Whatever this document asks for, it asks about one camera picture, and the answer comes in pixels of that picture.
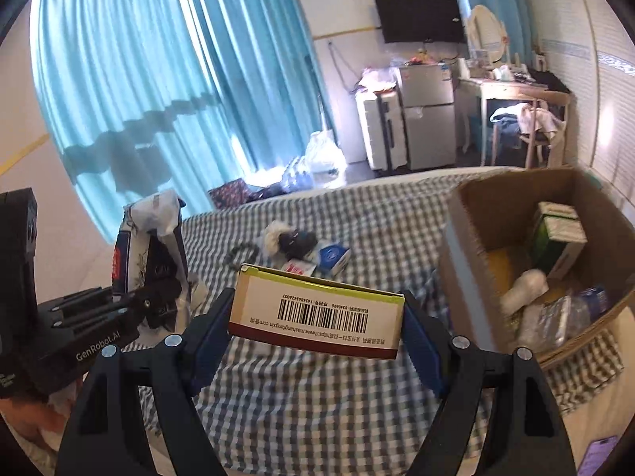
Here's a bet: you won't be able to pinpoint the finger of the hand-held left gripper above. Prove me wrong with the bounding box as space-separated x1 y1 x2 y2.
50 278 183 338
47 285 117 315

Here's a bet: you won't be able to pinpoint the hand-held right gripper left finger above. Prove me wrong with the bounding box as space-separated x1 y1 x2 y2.
54 286 236 476

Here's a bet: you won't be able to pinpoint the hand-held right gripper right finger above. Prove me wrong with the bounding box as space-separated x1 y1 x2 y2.
397 289 579 476

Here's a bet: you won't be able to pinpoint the patterned tissue pack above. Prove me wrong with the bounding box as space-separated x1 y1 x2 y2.
112 189 212 333

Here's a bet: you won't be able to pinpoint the dark bead bracelet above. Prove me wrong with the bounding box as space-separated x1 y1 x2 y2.
225 242 259 267

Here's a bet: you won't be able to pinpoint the brown and yellow box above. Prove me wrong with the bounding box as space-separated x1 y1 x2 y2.
227 264 405 362

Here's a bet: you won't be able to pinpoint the white bottle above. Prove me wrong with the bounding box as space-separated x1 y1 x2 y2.
500 269 550 315

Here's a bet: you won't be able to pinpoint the cardboard box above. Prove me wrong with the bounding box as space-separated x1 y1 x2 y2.
439 166 635 370

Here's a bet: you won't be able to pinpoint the clear plastic water bottle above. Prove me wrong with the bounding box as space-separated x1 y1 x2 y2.
516 285 611 350

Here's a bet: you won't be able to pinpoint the green and white box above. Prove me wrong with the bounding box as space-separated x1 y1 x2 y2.
527 202 589 279

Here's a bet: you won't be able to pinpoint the person's left forearm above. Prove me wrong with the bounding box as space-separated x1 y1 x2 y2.
0 379 83 462

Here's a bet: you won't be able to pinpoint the red and white small packet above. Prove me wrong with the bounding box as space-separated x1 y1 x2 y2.
282 258 318 277

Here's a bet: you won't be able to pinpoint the black and white furry item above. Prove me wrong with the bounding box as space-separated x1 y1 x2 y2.
262 222 318 259

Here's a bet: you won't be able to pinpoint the dark floral cloth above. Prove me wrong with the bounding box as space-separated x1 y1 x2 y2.
207 178 286 209

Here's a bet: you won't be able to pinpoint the blue face mask pack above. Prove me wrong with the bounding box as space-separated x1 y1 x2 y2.
315 242 352 278

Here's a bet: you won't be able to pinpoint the green checked blanket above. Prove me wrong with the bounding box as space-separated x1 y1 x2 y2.
136 166 626 476

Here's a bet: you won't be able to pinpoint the pack of water bottles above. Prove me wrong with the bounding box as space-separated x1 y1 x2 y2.
280 156 316 192

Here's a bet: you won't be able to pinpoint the purple phone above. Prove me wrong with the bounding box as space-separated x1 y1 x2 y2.
575 435 621 476

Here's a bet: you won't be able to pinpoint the white plastic bag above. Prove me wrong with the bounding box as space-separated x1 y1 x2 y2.
304 130 348 175

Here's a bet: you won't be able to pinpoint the white suitcase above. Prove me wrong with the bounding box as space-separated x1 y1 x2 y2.
355 90 410 173

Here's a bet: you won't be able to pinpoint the wooden chair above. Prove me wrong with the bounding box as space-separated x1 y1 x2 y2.
491 96 569 169

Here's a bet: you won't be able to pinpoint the silver fridge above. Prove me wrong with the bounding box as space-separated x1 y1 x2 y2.
394 63 458 172

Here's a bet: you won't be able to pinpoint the pile of clothes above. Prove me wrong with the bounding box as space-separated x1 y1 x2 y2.
490 102 566 140

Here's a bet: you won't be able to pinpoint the wooden dressing desk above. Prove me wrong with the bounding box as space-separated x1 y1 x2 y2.
459 77 571 167

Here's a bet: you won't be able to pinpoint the pink and white bags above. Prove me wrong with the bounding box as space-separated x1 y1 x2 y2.
358 67 398 95

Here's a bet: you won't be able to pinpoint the white wardrobe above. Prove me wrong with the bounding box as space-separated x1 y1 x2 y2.
521 0 635 199

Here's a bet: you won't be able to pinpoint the oval white mirror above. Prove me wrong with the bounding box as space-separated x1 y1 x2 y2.
466 5 508 65

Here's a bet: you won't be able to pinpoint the black television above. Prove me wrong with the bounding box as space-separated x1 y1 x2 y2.
373 0 467 44

